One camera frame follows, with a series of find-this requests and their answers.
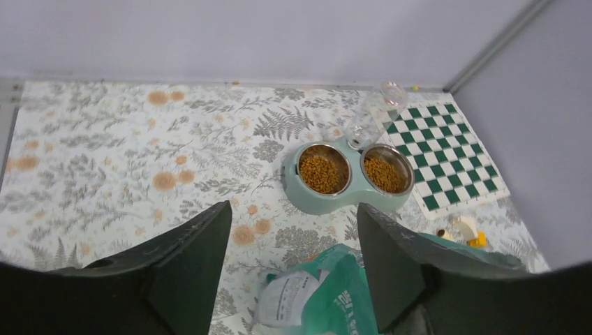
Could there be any small yellow piece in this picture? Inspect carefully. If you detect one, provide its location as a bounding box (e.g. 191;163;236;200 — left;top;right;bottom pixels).
467;231;488;248

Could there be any floral table mat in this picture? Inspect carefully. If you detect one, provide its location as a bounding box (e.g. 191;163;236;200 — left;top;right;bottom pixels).
0;81;552;335

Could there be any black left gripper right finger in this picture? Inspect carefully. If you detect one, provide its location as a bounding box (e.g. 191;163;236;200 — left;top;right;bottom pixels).
357;203;591;334

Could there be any clear plastic water bottle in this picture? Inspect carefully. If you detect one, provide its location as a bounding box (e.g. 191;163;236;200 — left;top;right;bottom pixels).
344;81;408;150

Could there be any mint double pet bowl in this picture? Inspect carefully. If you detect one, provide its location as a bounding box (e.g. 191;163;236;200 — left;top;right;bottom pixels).
280;138;415;215

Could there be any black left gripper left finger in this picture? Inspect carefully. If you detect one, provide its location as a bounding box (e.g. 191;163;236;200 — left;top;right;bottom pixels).
1;201;232;334

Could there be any green white checkerboard mat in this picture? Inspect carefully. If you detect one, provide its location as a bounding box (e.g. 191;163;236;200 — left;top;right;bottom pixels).
380;100;510;220

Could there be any teal pet food bag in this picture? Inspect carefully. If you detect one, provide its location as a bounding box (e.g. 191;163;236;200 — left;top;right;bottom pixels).
251;233;526;335

